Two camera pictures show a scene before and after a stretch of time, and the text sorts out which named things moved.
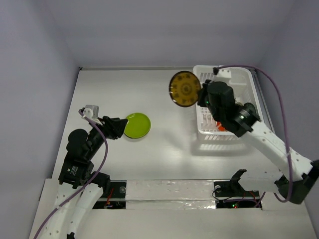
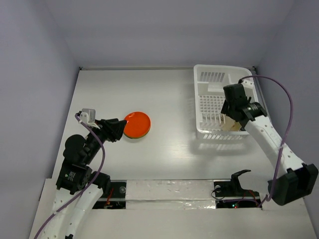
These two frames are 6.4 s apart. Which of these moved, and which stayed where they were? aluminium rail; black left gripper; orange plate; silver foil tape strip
Moved: orange plate
Stayed: black left gripper; aluminium rail; silver foil tape strip
